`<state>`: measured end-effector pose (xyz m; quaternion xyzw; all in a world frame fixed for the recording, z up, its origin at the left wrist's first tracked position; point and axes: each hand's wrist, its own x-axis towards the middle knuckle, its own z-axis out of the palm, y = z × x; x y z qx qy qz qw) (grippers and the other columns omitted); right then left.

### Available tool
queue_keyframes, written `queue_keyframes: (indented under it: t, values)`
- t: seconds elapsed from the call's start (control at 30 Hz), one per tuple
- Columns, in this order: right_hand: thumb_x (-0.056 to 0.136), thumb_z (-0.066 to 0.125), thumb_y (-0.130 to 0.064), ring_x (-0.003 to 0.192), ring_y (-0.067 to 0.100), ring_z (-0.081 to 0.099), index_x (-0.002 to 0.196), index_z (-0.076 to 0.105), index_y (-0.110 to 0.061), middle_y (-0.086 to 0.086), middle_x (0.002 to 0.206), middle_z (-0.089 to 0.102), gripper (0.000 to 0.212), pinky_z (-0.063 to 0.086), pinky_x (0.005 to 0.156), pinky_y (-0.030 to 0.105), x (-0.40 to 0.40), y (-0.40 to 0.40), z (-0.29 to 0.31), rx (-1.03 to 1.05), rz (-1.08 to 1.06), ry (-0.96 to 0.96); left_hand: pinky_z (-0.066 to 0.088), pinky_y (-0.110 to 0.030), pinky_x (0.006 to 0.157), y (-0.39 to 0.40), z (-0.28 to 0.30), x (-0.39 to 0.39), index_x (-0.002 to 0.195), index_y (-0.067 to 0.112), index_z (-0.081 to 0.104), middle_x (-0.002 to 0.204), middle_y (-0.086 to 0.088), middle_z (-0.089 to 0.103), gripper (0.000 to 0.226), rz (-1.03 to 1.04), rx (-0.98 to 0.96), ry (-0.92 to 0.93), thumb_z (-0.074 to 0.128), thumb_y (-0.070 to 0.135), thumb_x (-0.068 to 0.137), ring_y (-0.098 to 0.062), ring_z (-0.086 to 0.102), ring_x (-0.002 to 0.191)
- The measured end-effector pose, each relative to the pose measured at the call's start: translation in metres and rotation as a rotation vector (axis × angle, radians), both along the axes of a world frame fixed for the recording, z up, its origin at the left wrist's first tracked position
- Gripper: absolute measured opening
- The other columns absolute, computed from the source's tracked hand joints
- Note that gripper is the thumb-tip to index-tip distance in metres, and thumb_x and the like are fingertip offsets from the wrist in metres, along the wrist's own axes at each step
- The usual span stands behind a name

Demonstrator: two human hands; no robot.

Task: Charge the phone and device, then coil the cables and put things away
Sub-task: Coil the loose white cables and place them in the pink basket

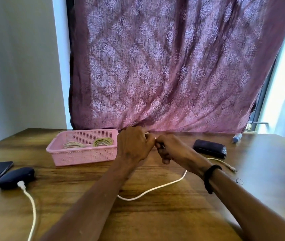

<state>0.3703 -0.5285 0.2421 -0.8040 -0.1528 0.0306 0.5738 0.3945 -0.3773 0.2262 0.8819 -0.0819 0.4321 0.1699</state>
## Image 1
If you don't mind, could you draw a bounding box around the wooden desk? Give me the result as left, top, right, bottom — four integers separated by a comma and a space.
0, 128, 285, 241

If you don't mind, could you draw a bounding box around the white charging cable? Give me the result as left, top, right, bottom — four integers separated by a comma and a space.
63, 141, 88, 149
17, 180, 37, 241

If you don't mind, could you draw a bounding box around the person's left forearm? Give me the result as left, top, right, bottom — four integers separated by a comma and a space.
39, 160, 143, 241

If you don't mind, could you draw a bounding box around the person's left hand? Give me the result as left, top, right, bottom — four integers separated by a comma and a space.
117, 126, 156, 168

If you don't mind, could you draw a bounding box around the black wristband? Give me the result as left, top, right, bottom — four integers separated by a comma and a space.
204, 164, 223, 195

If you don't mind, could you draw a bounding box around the pink plastic basket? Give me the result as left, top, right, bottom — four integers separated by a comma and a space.
46, 129, 119, 166

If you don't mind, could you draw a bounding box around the yellowish cable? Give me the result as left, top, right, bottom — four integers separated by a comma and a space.
92, 137, 115, 148

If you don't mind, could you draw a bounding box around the black wallet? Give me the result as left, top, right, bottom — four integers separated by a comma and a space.
192, 139, 227, 159

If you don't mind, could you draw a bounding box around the dark blue earbuds case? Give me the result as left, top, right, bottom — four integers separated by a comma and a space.
0, 167, 36, 190

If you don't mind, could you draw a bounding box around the purple patterned curtain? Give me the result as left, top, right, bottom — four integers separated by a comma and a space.
68, 0, 285, 135

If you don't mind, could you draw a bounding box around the person's right hand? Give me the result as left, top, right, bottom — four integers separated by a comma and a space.
155, 134, 213, 177

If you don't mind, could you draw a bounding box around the metal window latch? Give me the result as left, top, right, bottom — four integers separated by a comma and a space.
248, 120, 268, 131

